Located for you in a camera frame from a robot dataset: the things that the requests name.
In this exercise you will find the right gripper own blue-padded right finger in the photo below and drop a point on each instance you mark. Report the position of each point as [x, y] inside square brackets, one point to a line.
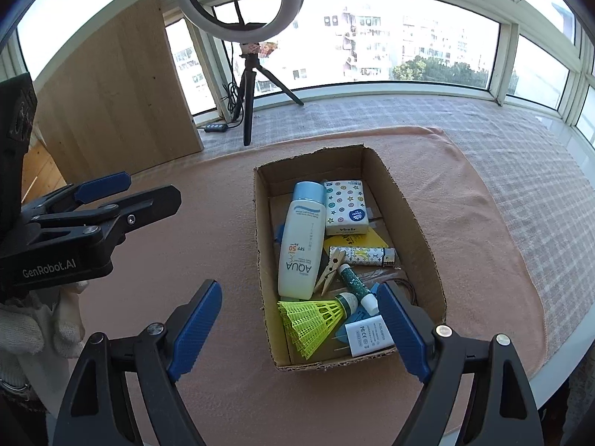
[501, 409]

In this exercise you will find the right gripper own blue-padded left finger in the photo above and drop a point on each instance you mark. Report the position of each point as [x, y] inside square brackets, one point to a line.
[97, 409]

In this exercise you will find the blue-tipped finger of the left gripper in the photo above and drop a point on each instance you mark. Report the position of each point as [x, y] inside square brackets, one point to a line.
[102, 187]

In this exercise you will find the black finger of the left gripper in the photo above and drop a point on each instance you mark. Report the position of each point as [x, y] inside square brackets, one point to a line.
[132, 212]

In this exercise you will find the blue phone stand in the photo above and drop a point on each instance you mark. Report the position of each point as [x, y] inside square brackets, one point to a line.
[278, 234]

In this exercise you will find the white gloved left hand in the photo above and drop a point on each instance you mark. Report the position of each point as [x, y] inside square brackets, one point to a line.
[27, 330]

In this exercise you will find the wooden board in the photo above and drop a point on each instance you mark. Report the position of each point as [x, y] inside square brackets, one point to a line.
[115, 103]

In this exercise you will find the black remote controller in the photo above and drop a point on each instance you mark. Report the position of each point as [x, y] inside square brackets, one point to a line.
[216, 128]

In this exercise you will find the black tripod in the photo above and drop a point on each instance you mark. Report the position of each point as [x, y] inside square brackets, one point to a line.
[244, 102]

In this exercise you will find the white sunscreen bottle blue cap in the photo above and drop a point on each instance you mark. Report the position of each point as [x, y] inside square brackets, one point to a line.
[302, 242]

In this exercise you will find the green Mentholatum lip balm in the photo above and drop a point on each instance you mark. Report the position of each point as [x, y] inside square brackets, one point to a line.
[353, 283]

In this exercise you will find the cardboard box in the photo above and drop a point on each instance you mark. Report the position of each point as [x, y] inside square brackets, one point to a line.
[273, 186]

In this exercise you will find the wooden clothespin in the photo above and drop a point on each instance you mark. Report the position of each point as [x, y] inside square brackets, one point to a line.
[328, 276]

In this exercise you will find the yellow shuttlecock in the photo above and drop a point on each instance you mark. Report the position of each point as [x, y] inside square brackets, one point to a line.
[309, 323]

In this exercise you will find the Vinda tissue pack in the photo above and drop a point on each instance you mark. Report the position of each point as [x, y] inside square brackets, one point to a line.
[346, 211]

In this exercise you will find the white patterned lighter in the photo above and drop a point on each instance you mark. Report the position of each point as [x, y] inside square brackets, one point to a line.
[366, 256]

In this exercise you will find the yellow notepad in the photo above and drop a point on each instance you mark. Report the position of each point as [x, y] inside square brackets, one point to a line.
[368, 240]

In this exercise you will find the checkered bedsheet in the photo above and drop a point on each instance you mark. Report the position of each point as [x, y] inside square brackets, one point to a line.
[542, 193]

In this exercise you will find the white USB wall charger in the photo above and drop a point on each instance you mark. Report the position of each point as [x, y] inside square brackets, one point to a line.
[365, 337]

